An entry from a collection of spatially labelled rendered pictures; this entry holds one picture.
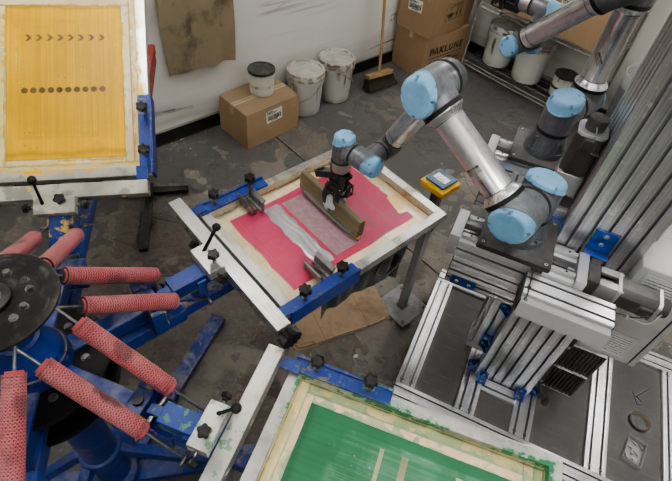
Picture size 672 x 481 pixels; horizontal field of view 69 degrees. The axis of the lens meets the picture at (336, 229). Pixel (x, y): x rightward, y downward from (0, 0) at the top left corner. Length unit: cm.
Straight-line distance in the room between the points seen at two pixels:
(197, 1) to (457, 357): 265
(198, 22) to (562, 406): 308
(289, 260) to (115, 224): 180
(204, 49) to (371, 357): 233
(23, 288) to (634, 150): 162
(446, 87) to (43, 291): 113
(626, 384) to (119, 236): 291
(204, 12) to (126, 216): 141
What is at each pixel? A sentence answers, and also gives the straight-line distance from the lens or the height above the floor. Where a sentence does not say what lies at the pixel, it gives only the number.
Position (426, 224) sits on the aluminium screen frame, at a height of 99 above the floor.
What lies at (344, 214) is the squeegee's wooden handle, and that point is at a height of 103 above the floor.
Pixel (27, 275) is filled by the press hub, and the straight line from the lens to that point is 144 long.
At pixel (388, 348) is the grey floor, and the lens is 273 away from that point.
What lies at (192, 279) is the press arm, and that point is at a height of 104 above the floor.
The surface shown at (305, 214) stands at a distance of 194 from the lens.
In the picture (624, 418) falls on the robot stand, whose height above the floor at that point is 21.
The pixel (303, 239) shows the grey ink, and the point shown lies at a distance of 185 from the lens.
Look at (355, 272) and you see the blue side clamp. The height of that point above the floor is 101.
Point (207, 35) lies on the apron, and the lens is 364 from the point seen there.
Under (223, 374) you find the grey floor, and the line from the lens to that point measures 263.
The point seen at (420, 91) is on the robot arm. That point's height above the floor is 167.
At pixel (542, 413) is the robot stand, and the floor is 21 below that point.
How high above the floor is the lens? 233
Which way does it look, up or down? 46 degrees down
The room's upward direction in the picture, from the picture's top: 7 degrees clockwise
